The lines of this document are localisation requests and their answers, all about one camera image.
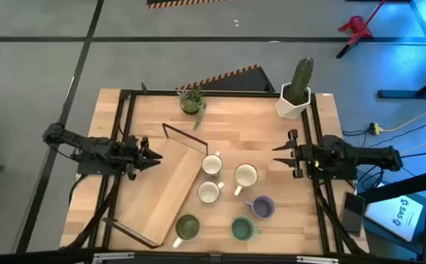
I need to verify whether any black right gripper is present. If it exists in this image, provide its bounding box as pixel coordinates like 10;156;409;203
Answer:
271;128;319;180

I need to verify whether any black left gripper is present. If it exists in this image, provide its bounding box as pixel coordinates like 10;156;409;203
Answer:
122;134;164;181

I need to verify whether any yellow mug with white handle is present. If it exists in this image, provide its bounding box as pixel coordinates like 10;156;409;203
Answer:
232;163;260;197

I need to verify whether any purple faceted mug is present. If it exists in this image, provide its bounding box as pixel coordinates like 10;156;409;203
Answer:
244;194;276;221

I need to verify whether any blue floral white mug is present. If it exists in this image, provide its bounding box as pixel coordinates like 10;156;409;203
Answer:
197;180;225;205
200;150;224;177

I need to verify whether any white mug with green inside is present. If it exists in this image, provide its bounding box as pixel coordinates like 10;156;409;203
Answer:
172;213;202;249

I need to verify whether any white faceted plant pot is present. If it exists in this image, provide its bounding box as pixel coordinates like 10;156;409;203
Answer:
274;82;312;120

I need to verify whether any small succulent plant in pot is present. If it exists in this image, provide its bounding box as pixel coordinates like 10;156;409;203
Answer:
177;86;208;131

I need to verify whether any tall green cactus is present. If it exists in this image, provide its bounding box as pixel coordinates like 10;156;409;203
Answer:
289;57;315;106

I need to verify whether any black ramp with hazard stripes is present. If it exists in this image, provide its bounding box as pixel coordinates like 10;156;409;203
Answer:
175;65;276;92

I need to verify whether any teal green faceted mug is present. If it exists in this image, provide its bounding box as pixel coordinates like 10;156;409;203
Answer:
230;216;262;242

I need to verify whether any black smartphone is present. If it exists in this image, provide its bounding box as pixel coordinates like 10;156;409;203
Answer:
339;191;366;236

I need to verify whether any white SA5 paper sign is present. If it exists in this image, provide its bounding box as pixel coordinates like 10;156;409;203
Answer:
364;195;425;243

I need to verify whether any hazard striped floor plate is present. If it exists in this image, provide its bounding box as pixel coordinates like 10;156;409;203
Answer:
146;0;232;10

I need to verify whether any wooden shelf with black frame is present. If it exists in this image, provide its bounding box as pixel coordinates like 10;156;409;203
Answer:
101;122;210;250

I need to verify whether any black cable bundle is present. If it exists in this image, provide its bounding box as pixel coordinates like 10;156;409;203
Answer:
314;181;370;256
65;175;122;251

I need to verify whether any black metal rig frame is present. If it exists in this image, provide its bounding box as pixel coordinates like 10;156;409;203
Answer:
60;87;370;257

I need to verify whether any thin black floor cable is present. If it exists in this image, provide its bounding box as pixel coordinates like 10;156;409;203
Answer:
342;115;426;147

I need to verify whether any yellow cable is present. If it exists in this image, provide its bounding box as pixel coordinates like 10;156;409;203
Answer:
380;103;426;133

